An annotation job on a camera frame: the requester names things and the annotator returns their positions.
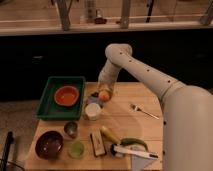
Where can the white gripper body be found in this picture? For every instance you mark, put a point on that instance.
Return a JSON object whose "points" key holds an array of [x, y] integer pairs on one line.
{"points": [[108, 77]]}

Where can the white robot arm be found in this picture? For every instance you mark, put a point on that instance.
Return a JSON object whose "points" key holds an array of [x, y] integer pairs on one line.
{"points": [[187, 110]]}

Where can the white paper cup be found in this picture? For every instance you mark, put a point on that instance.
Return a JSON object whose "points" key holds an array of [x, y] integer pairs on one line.
{"points": [[92, 111]]}

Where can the small metal cup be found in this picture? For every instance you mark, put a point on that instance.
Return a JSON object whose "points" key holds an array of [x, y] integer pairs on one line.
{"points": [[71, 129]]}

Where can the dark purple toy fruit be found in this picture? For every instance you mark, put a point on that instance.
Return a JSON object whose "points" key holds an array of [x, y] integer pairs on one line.
{"points": [[95, 94]]}

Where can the orange bowl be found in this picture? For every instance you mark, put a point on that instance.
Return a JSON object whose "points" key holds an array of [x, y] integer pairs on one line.
{"points": [[66, 96]]}

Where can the wooden block brush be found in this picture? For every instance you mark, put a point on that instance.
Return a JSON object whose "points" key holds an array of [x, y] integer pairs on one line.
{"points": [[97, 143]]}

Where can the green plastic tray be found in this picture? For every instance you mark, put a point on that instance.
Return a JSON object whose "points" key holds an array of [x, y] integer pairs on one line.
{"points": [[49, 110]]}

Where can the dark purple bowl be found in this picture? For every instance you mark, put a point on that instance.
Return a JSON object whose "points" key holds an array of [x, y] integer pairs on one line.
{"points": [[49, 145]]}

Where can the white cloth napkin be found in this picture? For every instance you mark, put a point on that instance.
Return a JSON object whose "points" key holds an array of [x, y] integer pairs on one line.
{"points": [[139, 162]]}

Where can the black stand left edge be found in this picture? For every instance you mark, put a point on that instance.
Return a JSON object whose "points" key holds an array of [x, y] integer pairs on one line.
{"points": [[9, 140]]}

